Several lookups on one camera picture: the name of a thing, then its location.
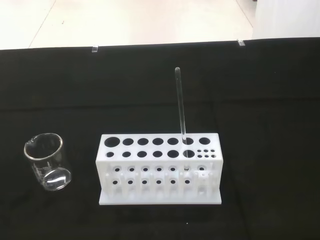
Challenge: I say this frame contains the white test tube rack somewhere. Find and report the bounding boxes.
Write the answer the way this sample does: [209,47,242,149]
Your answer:
[95,133,224,206]

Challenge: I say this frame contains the black bench cloth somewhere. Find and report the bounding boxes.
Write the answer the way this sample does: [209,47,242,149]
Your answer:
[0,36,320,240]

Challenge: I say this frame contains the clear glass beaker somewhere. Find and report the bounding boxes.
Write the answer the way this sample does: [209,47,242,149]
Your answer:
[23,132,72,192]

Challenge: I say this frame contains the pale white board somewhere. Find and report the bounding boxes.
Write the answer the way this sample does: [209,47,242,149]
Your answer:
[250,0,320,40]

